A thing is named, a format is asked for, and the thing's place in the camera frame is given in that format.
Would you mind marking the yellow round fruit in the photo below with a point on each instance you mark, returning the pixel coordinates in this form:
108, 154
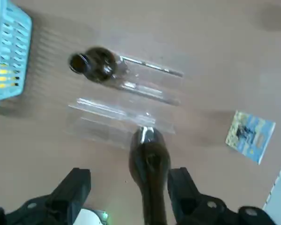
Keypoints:
7, 78

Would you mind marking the clear acrylic stepped shelf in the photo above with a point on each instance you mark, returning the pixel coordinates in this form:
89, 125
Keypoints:
121, 112

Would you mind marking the dark sloped-shoulder wine bottle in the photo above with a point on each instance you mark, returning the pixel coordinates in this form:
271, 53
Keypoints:
150, 164

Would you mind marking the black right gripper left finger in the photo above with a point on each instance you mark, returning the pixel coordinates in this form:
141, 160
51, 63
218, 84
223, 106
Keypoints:
61, 204

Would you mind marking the brown straight-shouldered wine bottle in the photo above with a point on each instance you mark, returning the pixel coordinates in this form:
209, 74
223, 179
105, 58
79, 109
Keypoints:
98, 65

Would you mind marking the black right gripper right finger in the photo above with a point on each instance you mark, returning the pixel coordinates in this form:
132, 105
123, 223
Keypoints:
201, 211

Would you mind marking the light blue plastic basket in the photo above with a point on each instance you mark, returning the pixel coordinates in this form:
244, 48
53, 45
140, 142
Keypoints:
4, 47

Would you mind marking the blue printed paper bag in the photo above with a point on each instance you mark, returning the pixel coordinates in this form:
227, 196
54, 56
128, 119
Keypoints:
250, 136

